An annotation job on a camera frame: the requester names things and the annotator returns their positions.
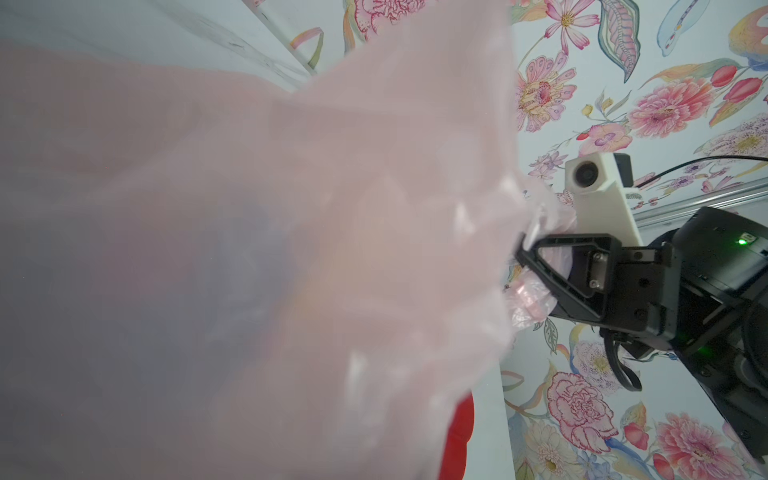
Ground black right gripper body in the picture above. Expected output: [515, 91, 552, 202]
[566, 237, 681, 351]

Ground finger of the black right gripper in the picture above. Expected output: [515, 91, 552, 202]
[515, 234, 622, 324]

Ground pink plastic bag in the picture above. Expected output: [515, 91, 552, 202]
[1, 1, 572, 479]

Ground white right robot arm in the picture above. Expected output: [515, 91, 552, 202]
[515, 207, 767, 462]

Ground red flower-shaped plate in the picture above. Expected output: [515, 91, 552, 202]
[438, 394, 475, 480]

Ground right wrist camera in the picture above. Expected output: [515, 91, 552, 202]
[565, 153, 642, 247]

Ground aluminium frame post right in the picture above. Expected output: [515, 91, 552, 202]
[634, 178, 767, 230]

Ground thin black right cable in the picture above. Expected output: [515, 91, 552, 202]
[635, 154, 768, 190]

